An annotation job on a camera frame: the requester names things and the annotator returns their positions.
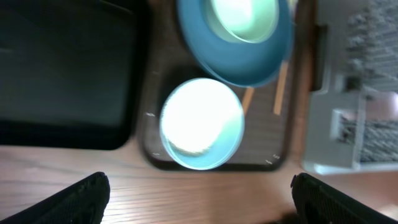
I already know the black plastic tray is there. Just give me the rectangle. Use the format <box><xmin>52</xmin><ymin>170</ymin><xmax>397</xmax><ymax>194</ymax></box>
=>
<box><xmin>1</xmin><ymin>0</ymin><xmax>150</xmax><ymax>150</ymax></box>

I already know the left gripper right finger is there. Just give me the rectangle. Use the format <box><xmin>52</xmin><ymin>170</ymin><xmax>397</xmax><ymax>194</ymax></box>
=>
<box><xmin>290</xmin><ymin>173</ymin><xmax>397</xmax><ymax>224</ymax></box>

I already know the brown serving tray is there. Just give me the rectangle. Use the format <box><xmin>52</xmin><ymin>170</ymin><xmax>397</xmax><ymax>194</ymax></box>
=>
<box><xmin>137</xmin><ymin>1</ymin><xmax>315</xmax><ymax>172</ymax></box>

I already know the blue plate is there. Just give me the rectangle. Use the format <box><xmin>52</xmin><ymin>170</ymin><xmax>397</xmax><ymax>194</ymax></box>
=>
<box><xmin>176</xmin><ymin>0</ymin><xmax>294</xmax><ymax>87</ymax></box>

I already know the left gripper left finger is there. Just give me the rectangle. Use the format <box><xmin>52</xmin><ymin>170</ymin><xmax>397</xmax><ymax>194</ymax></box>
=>
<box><xmin>1</xmin><ymin>172</ymin><xmax>110</xmax><ymax>224</ymax></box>

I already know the grey dishwasher rack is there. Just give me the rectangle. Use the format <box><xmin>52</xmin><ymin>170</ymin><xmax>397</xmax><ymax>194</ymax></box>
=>
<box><xmin>302</xmin><ymin>0</ymin><xmax>397</xmax><ymax>175</ymax></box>

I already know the light blue rice bowl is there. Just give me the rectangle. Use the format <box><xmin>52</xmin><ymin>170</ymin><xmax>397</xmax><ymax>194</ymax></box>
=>
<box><xmin>159</xmin><ymin>78</ymin><xmax>245</xmax><ymax>170</ymax></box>

